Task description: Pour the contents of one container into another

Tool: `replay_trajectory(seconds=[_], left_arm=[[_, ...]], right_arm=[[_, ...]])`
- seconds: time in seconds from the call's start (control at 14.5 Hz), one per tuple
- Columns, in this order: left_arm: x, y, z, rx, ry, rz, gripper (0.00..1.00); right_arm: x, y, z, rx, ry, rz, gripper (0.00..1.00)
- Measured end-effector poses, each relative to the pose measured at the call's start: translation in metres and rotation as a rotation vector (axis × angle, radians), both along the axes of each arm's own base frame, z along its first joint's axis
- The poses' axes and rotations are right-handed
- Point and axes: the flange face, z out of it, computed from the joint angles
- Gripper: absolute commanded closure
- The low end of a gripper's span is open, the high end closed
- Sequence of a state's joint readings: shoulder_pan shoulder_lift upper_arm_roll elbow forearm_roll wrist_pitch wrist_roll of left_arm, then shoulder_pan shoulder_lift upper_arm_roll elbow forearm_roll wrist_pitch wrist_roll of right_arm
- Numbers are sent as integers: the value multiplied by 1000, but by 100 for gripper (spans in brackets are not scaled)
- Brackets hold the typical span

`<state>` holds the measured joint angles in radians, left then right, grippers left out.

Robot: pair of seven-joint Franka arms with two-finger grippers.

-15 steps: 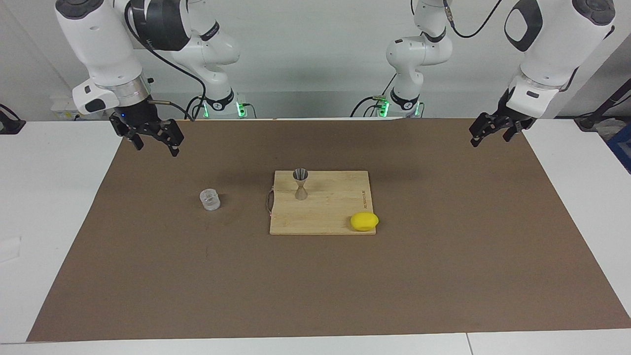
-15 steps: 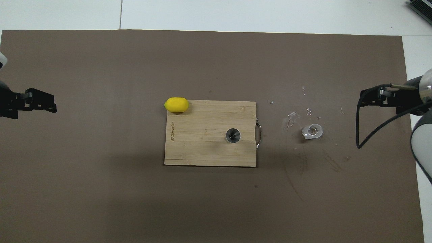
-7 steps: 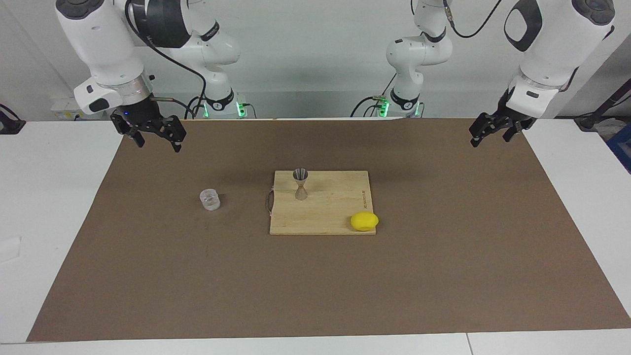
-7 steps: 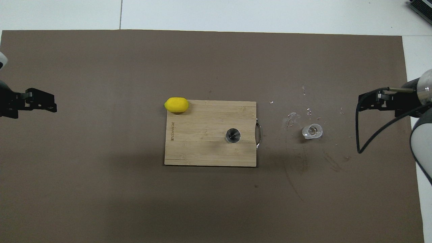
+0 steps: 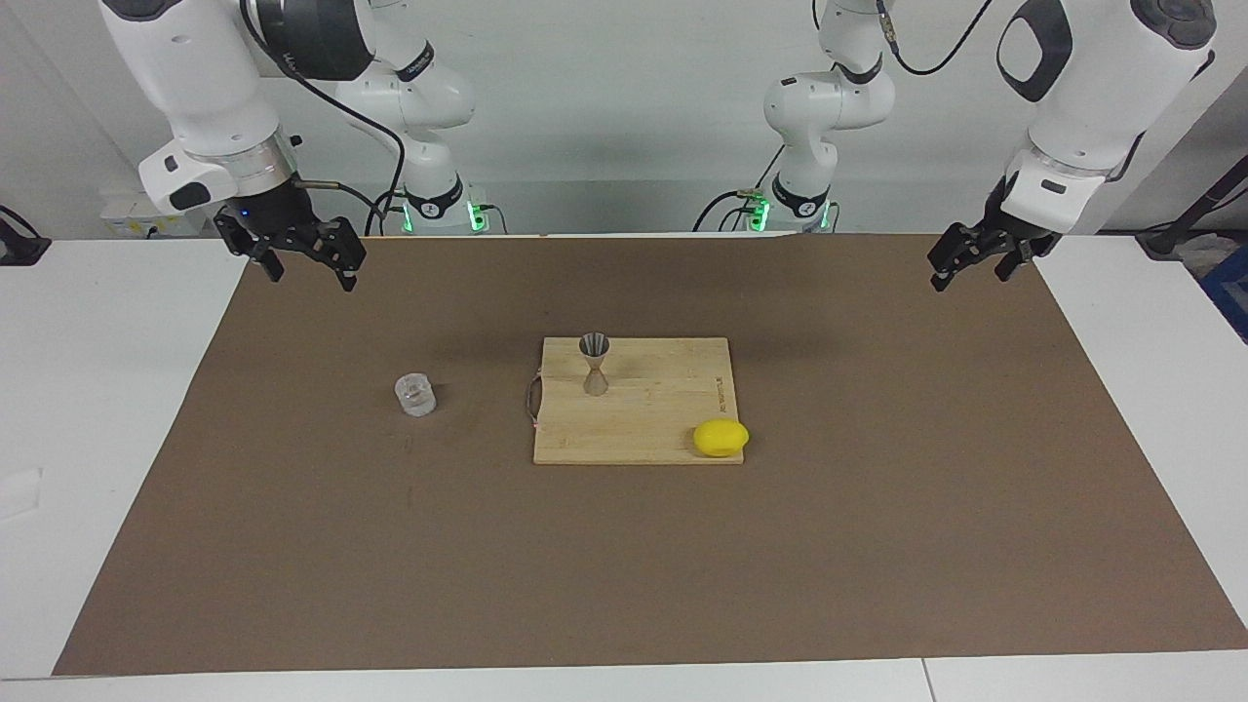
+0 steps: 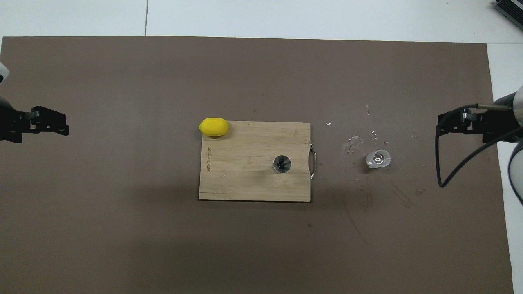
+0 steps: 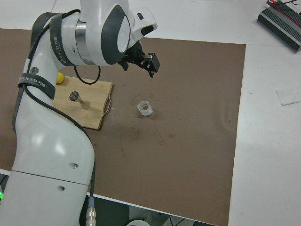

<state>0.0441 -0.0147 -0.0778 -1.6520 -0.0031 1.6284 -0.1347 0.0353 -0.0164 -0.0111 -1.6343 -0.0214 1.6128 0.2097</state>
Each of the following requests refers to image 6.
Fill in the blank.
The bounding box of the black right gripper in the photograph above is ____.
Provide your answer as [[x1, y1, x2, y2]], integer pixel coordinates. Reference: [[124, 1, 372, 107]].
[[438, 93, 523, 143]]

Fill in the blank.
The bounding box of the bamboo cutting board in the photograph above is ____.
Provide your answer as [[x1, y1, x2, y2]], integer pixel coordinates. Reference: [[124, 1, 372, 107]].
[[199, 120, 317, 202]]

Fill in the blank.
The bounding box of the dark keyboard edge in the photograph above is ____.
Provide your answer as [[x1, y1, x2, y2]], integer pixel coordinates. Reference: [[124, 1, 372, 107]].
[[492, 0, 523, 29]]

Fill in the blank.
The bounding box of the steel double jigger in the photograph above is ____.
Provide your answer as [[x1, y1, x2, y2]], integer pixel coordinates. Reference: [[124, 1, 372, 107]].
[[273, 155, 292, 174]]

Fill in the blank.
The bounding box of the yellow lemon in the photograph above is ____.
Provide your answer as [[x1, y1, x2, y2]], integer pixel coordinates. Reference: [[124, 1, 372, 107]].
[[199, 118, 229, 137]]

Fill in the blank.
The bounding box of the brown table mat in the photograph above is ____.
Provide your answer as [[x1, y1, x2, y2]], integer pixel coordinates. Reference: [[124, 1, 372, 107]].
[[0, 36, 514, 294]]

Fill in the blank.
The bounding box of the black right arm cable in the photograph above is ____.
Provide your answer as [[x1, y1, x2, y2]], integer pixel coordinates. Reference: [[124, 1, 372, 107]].
[[435, 103, 523, 188]]

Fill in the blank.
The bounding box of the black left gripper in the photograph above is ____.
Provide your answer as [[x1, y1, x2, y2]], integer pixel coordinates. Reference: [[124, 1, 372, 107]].
[[0, 97, 69, 143]]

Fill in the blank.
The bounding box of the small clear glass cup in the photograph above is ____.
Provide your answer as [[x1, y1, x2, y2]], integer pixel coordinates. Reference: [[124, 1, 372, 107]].
[[365, 149, 392, 169]]

